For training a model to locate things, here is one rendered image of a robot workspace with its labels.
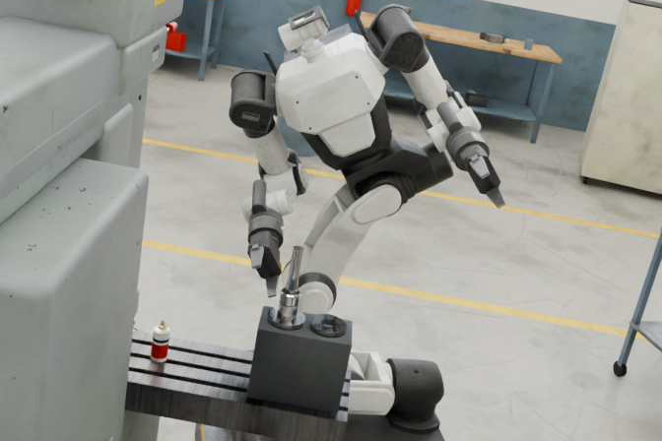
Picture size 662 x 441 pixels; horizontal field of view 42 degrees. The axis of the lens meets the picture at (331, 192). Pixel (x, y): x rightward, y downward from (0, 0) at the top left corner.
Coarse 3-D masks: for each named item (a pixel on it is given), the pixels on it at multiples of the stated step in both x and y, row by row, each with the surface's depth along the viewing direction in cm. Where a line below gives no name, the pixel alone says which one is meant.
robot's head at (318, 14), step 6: (318, 6) 213; (306, 12) 214; (312, 12) 214; (318, 12) 212; (294, 18) 214; (300, 18) 214; (312, 18) 212; (318, 18) 212; (324, 18) 214; (294, 24) 214; (300, 24) 212; (306, 24) 213; (324, 24) 214; (294, 30) 213; (324, 30) 215
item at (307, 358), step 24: (264, 312) 202; (264, 336) 195; (288, 336) 195; (312, 336) 196; (336, 336) 197; (264, 360) 197; (288, 360) 197; (312, 360) 197; (336, 360) 197; (264, 384) 199; (288, 384) 199; (312, 384) 199; (336, 384) 199; (312, 408) 201; (336, 408) 201
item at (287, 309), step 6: (282, 300) 197; (288, 300) 196; (294, 300) 196; (282, 306) 197; (288, 306) 197; (294, 306) 197; (282, 312) 197; (288, 312) 197; (294, 312) 198; (282, 318) 198; (288, 318) 198; (294, 318) 198
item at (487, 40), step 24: (168, 48) 861; (192, 48) 887; (216, 48) 911; (480, 48) 827; (504, 48) 825; (528, 48) 842; (552, 72) 832; (408, 96) 852; (480, 96) 861; (528, 96) 907; (528, 120) 852
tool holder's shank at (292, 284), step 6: (294, 246) 194; (300, 246) 195; (294, 252) 193; (300, 252) 193; (294, 258) 194; (300, 258) 194; (294, 264) 194; (300, 264) 195; (294, 270) 195; (294, 276) 195; (288, 282) 196; (294, 282) 196; (288, 288) 196; (294, 288) 196
